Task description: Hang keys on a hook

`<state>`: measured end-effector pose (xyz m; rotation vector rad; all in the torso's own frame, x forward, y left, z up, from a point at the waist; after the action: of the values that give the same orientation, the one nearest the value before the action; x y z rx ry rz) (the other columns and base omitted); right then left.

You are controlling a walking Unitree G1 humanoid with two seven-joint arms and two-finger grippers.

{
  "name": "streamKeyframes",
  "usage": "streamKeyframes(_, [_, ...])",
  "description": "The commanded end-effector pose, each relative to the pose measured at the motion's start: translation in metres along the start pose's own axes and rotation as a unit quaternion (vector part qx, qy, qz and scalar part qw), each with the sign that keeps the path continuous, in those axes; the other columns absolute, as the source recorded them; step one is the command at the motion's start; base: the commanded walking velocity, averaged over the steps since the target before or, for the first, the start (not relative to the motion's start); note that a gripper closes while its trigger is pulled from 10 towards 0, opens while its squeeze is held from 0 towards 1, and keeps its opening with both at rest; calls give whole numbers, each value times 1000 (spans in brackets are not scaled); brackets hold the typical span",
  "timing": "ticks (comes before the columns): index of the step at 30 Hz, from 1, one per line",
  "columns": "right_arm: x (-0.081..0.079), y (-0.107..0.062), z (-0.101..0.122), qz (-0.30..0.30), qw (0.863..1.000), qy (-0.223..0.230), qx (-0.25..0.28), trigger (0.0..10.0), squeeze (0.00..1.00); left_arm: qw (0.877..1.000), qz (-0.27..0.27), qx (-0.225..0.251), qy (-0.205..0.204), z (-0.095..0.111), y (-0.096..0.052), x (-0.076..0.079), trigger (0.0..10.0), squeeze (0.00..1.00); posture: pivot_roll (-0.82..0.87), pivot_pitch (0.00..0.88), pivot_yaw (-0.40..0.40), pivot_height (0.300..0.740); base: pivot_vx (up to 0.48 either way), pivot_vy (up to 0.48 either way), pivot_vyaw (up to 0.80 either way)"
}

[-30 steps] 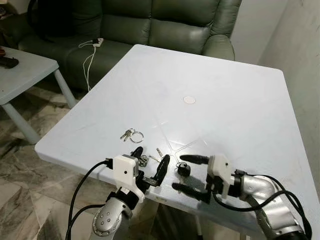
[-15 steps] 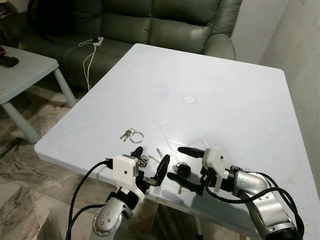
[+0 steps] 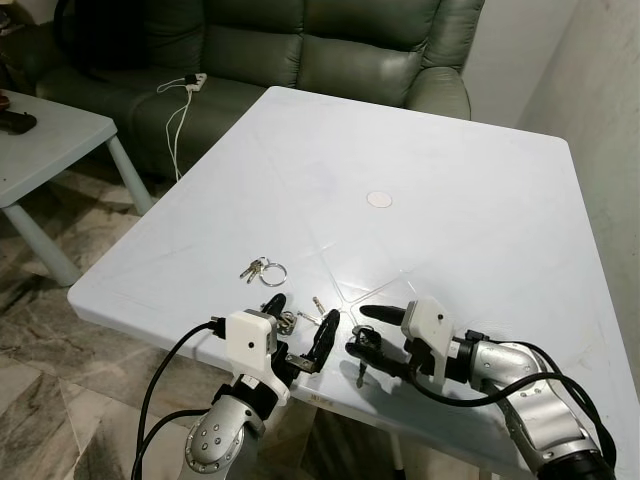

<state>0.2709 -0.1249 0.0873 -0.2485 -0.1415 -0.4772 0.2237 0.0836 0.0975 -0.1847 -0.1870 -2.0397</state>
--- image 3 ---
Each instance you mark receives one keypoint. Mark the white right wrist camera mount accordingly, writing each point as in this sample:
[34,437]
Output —
[425,325]

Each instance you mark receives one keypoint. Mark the silver key bunch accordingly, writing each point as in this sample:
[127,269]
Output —
[288,322]

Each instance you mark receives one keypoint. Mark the small pale blue table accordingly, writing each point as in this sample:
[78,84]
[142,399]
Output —
[50,140]

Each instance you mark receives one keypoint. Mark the small black object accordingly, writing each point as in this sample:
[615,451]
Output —
[15,122]

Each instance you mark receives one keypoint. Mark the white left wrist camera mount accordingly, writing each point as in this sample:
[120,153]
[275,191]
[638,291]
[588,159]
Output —
[250,338]

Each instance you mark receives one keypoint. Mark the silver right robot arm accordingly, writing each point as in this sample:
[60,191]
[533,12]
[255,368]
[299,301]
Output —
[540,410]

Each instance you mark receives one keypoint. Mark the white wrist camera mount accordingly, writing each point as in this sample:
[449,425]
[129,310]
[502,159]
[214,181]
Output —
[250,338]
[425,325]

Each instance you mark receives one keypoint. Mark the green leather sofa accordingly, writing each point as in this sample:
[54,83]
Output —
[350,50]

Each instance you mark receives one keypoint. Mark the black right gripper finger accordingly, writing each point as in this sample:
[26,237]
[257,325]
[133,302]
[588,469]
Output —
[385,314]
[372,350]

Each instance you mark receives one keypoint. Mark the black bag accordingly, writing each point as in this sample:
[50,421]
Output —
[95,35]

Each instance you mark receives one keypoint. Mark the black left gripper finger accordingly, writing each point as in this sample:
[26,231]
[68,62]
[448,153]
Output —
[322,345]
[275,305]

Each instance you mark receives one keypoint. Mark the round white table cap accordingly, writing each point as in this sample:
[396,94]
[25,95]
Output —
[379,199]

